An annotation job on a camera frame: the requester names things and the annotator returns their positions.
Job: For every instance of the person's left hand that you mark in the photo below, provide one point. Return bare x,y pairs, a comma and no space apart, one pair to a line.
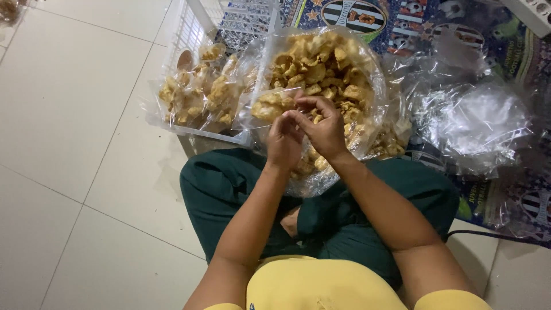
282,146

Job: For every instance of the person's right hand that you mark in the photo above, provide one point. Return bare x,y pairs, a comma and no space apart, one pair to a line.
325,133

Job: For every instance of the person's left fingers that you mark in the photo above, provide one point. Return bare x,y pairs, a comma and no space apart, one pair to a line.
287,125

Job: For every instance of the small clear cracker packet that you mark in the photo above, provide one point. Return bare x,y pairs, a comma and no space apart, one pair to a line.
269,107

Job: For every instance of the large clear bag of crackers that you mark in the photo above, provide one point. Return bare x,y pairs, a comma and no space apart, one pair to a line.
331,73

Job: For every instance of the heap of filled cracker bags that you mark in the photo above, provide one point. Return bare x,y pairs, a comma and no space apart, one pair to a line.
206,94

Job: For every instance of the person's foot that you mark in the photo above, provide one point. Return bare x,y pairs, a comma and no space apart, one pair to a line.
290,221

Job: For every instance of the dark green trousers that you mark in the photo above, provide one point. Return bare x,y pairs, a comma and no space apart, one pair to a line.
215,189

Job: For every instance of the white plastic basket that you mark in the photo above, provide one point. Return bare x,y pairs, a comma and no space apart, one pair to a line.
193,26

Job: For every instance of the yellow shirt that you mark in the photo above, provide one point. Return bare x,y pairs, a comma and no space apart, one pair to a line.
318,284

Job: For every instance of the printed football floor mat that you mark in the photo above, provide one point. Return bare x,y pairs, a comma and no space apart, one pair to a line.
430,21

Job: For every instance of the pile of empty clear bags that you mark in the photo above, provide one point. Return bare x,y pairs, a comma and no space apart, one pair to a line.
469,116

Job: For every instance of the white power strip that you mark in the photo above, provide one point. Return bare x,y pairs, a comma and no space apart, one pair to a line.
531,13

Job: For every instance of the clear bag with brown snacks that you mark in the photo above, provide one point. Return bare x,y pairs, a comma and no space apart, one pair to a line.
8,9

